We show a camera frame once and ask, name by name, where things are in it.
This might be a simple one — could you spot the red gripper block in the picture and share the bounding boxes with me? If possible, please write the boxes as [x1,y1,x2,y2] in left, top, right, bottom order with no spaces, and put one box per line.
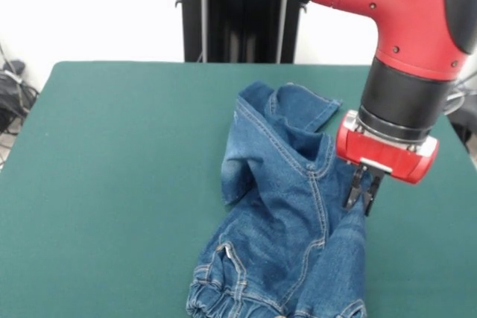
[335,109,440,217]

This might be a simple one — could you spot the black cable tangle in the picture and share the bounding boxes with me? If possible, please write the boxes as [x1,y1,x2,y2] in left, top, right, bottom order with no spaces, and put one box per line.
[0,45,40,136]

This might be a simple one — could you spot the blue denim jeans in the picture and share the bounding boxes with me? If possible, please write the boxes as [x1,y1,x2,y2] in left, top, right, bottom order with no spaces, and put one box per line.
[185,80,373,318]

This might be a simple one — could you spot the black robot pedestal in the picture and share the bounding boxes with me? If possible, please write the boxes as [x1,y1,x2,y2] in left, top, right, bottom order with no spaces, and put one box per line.
[174,0,309,65]

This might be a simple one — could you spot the dark green table cloth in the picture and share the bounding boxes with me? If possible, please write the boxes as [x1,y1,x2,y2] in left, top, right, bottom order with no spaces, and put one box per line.
[0,60,477,318]

